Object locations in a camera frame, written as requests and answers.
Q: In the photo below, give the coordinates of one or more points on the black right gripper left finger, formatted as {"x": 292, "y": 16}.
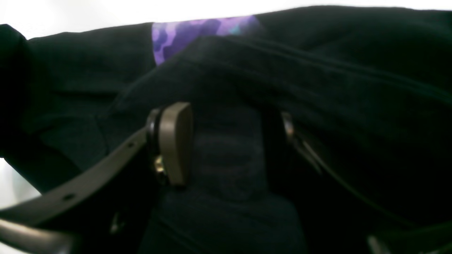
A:
{"x": 105, "y": 209}

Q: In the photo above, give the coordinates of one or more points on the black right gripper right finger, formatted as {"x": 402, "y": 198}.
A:
{"x": 344, "y": 220}

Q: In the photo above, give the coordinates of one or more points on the black graphic T-shirt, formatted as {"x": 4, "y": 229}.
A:
{"x": 372, "y": 85}

